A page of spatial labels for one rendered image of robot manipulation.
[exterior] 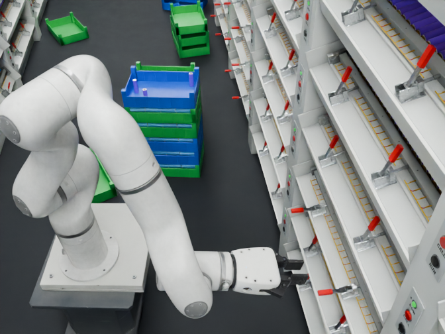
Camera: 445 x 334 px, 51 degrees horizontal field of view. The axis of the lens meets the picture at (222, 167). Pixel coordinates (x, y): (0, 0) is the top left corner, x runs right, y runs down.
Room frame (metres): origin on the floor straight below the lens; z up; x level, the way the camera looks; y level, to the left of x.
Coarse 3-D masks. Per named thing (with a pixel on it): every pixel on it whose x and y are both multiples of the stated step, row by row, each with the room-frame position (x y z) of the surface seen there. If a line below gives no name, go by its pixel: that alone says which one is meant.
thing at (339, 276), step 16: (304, 176) 1.03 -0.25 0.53; (304, 192) 0.96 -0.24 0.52; (320, 224) 0.84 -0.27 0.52; (320, 240) 0.78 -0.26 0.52; (336, 240) 0.77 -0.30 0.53; (336, 256) 0.72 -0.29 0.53; (336, 272) 0.68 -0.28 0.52; (336, 288) 0.63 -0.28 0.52; (352, 304) 0.58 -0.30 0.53; (352, 320) 0.54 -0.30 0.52; (368, 320) 0.54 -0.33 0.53
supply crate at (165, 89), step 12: (132, 72) 1.78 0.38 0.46; (144, 72) 1.79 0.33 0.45; (156, 72) 1.78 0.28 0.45; (168, 72) 1.78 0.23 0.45; (180, 72) 1.77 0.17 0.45; (192, 72) 1.77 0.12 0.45; (132, 84) 1.76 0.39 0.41; (144, 84) 1.76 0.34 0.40; (156, 84) 1.76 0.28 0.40; (168, 84) 1.76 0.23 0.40; (180, 84) 1.75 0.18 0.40; (132, 96) 1.60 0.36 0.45; (144, 96) 1.59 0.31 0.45; (156, 96) 1.67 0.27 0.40; (168, 96) 1.66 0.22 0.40; (180, 96) 1.66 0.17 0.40; (192, 96) 1.57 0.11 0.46; (180, 108) 1.58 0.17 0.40; (192, 108) 1.57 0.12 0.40
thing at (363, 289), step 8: (312, 184) 0.98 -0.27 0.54; (320, 184) 0.96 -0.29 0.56; (328, 200) 0.89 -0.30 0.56; (328, 208) 0.86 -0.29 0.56; (336, 224) 0.81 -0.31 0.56; (336, 232) 0.79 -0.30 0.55; (344, 240) 0.75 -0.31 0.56; (336, 248) 0.74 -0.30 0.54; (344, 248) 0.73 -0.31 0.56; (352, 256) 0.70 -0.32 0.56; (344, 264) 0.69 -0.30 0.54; (352, 264) 0.67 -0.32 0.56; (360, 280) 0.63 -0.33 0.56; (360, 288) 0.61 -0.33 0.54; (368, 296) 0.58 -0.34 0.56; (368, 304) 0.56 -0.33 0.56; (376, 312) 0.54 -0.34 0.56; (376, 320) 0.52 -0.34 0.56; (368, 328) 0.51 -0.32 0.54
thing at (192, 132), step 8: (200, 104) 1.75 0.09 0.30; (200, 112) 1.72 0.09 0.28; (200, 120) 1.70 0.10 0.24; (144, 128) 1.59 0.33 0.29; (152, 128) 1.59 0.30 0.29; (160, 128) 1.58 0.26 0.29; (168, 128) 1.58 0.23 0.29; (176, 128) 1.58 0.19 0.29; (184, 128) 1.58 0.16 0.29; (192, 128) 1.57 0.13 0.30; (144, 136) 1.59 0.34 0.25; (152, 136) 1.59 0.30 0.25; (160, 136) 1.59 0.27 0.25; (168, 136) 1.58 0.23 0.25; (176, 136) 1.58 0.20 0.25; (184, 136) 1.58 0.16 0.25; (192, 136) 1.57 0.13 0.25
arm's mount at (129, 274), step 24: (96, 216) 1.06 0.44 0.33; (120, 216) 1.05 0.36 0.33; (120, 240) 0.95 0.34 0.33; (144, 240) 0.95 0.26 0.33; (48, 264) 0.87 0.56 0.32; (120, 264) 0.86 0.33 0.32; (144, 264) 0.86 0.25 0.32; (48, 288) 0.80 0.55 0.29; (72, 288) 0.80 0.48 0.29; (96, 288) 0.79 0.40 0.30; (120, 288) 0.79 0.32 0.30
